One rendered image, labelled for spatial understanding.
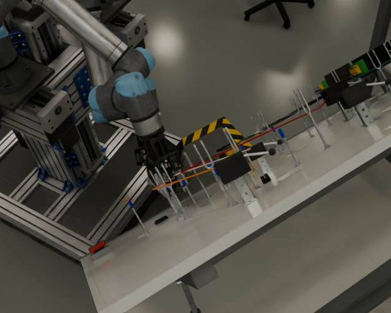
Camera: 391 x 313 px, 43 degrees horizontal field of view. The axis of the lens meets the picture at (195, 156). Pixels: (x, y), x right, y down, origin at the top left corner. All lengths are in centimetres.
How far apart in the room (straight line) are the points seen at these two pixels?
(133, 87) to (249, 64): 235
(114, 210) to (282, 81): 148
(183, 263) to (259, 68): 285
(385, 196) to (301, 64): 181
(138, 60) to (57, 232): 139
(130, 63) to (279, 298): 86
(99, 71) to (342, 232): 97
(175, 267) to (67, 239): 186
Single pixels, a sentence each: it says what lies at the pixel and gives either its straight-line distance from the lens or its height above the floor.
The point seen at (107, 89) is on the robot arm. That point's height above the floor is 146.
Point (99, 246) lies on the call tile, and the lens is 142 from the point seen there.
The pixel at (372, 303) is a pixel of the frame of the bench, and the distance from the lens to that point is 170.
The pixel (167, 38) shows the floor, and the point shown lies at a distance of 381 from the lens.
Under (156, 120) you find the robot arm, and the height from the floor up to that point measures 141.
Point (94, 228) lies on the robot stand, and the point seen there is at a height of 23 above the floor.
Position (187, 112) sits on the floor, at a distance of 324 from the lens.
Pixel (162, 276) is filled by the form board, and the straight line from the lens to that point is 72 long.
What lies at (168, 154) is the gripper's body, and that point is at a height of 134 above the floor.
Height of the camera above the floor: 233
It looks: 51 degrees down
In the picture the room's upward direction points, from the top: 8 degrees counter-clockwise
